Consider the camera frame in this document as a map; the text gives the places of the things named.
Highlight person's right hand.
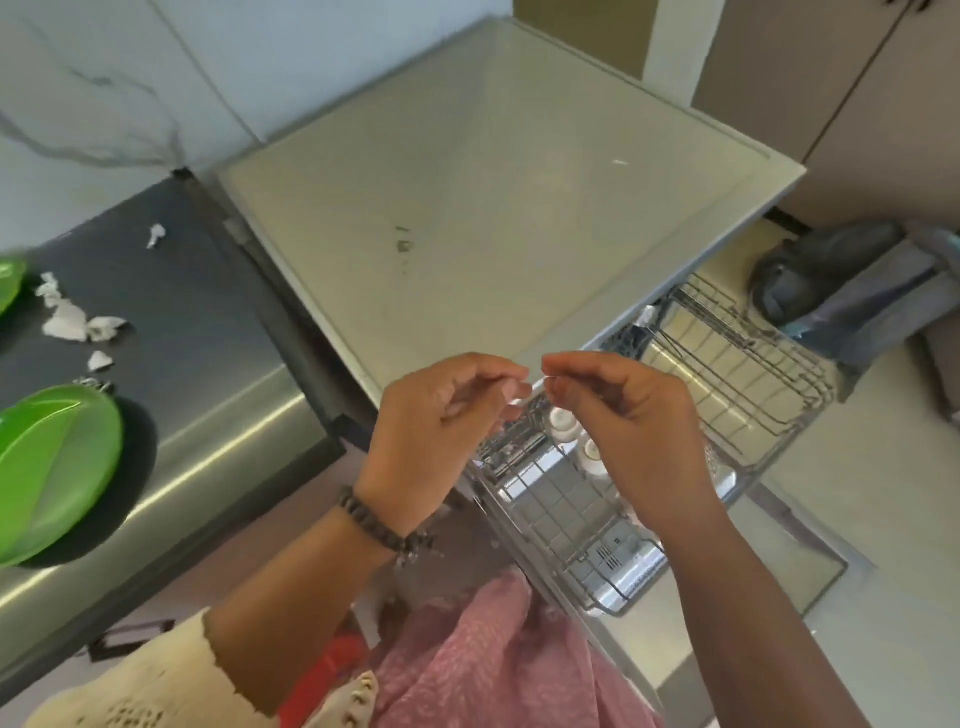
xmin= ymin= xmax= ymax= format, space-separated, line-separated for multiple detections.
xmin=540 ymin=350 xmax=727 ymax=528

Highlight person's left hand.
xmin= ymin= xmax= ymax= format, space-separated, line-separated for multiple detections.
xmin=352 ymin=352 xmax=544 ymax=540

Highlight person's right forearm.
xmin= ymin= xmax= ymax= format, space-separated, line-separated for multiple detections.
xmin=637 ymin=501 xmax=890 ymax=728

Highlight person's left forearm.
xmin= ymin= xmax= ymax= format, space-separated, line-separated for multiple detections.
xmin=204 ymin=491 xmax=410 ymax=714

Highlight silver dishwasher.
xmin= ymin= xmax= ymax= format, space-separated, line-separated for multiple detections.
xmin=216 ymin=16 xmax=873 ymax=728

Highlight pink knitted garment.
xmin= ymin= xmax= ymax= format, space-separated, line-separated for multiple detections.
xmin=367 ymin=567 xmax=665 ymax=728

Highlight grey cloth bag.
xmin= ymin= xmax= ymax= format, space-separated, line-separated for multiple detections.
xmin=750 ymin=219 xmax=960 ymax=385

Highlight red cloth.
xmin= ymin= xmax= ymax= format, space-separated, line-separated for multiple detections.
xmin=296 ymin=628 xmax=376 ymax=702

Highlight beige wooden cabinet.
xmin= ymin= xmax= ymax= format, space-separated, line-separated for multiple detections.
xmin=690 ymin=0 xmax=960 ymax=230

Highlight large green plastic plate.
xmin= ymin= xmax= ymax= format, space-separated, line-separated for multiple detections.
xmin=0 ymin=384 xmax=126 ymax=569

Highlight cream lace sleeve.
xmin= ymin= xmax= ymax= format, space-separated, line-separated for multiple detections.
xmin=24 ymin=607 xmax=380 ymax=728

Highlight silver wire dishwasher rack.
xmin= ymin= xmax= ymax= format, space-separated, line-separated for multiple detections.
xmin=468 ymin=401 xmax=672 ymax=618

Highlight dark wire dishwasher rack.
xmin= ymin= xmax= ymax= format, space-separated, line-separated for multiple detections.
xmin=645 ymin=272 xmax=839 ymax=500

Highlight brown beaded bracelet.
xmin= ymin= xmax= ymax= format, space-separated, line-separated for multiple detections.
xmin=336 ymin=486 xmax=438 ymax=568

